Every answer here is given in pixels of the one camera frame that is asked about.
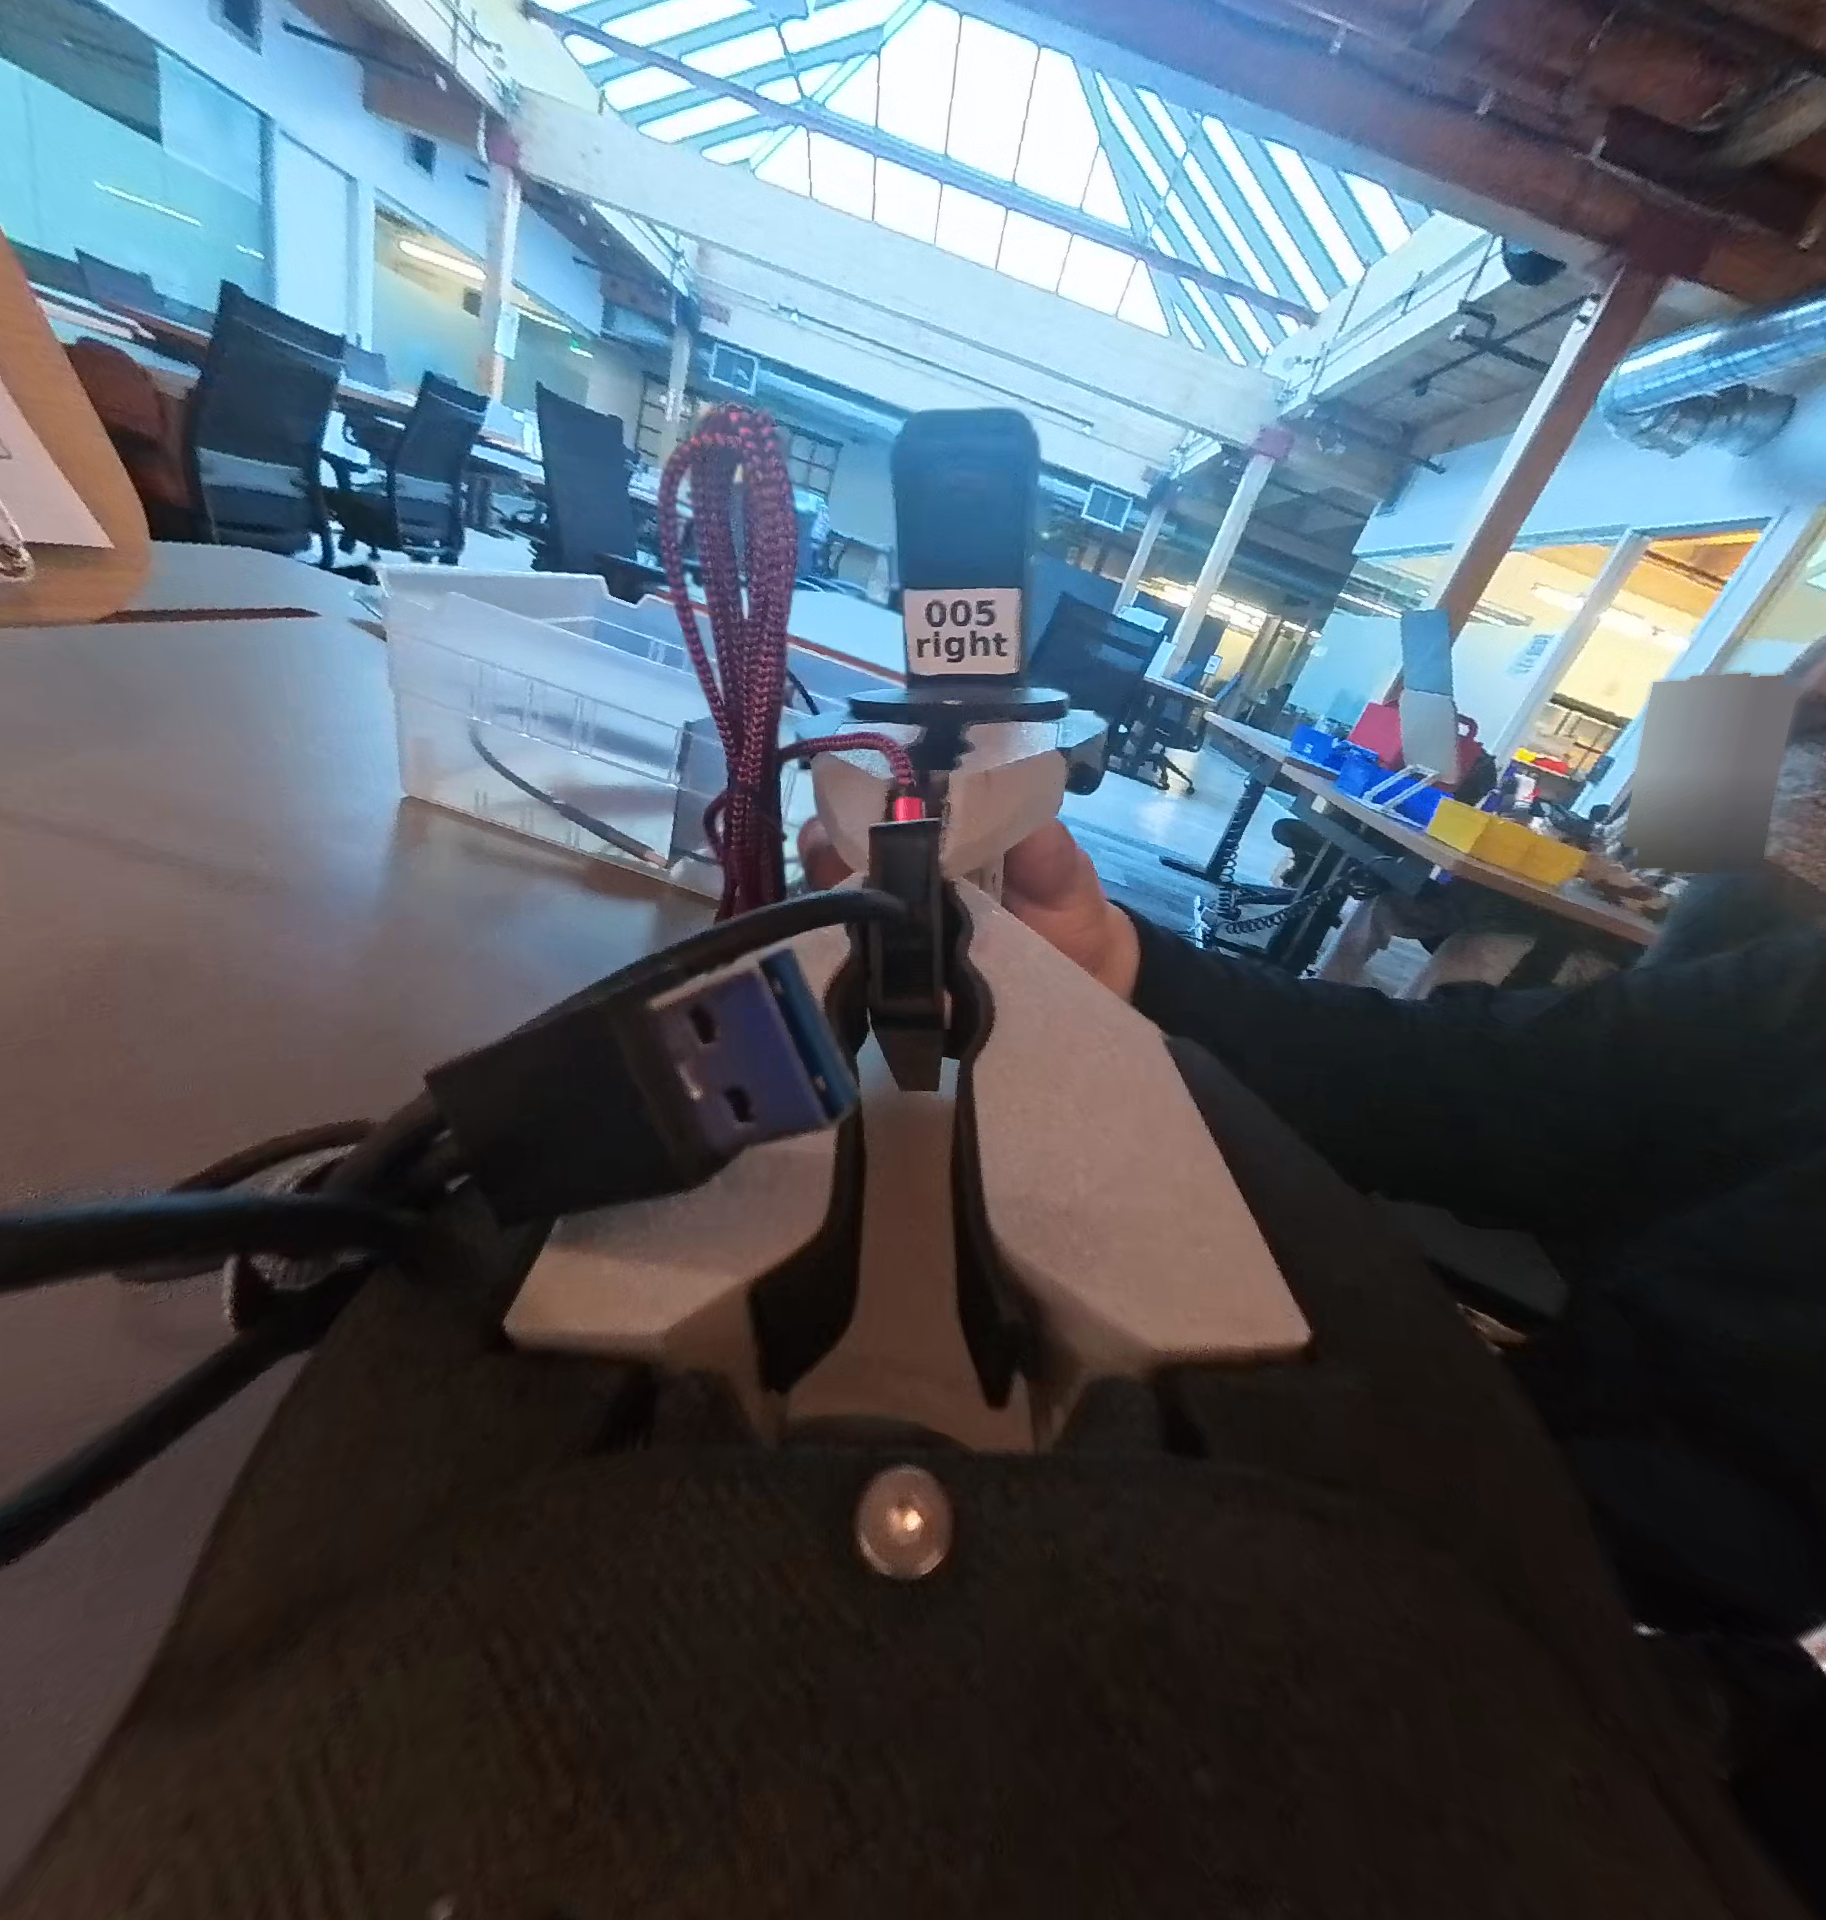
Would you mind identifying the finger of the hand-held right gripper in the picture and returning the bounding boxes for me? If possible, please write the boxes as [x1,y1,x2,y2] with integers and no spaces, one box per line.
[934,717,1113,912]
[813,741,918,903]

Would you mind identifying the yellow plastic bin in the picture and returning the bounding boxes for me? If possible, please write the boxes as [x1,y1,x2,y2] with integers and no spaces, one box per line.
[1428,794,1592,889]

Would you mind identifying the person's black clothing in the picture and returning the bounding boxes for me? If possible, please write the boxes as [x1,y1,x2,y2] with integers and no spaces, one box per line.
[1182,1034,1826,1920]

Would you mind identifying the blue plastic bin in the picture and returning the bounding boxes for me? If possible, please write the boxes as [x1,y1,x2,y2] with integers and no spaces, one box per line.
[1285,722,1397,799]

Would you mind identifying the office desk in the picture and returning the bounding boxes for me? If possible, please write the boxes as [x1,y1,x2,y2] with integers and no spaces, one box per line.
[1203,708,1667,969]

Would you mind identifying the black usb cable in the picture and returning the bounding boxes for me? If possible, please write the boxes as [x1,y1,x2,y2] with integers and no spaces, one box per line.
[0,817,956,1601]

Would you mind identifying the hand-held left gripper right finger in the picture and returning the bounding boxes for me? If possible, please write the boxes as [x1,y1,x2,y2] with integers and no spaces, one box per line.
[934,877,1316,1411]

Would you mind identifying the person's right forearm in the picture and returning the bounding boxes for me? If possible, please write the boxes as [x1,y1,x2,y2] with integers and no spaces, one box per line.
[1126,862,1826,1253]

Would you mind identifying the black office chair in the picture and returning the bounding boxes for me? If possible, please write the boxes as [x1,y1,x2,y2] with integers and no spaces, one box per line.
[181,280,351,573]
[527,381,670,603]
[376,370,492,568]
[1031,592,1199,794]

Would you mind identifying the clear plastic bin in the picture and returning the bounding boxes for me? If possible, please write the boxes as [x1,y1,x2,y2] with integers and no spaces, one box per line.
[376,558,796,903]

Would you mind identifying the person's right hand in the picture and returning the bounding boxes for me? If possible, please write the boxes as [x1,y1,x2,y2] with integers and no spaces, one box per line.
[794,809,1143,1003]

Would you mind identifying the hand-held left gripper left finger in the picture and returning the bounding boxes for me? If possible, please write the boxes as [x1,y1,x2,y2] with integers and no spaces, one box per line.
[501,937,876,1403]

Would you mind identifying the wooden board with paper sheet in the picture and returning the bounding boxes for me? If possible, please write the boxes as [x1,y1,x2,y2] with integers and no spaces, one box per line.
[0,141,153,630]

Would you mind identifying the red braided usb cable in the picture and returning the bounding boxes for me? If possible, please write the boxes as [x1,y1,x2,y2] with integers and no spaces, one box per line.
[656,403,948,926]

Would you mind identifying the silver air duct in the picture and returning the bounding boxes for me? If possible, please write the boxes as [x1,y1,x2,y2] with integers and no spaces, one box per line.
[1597,277,1826,458]

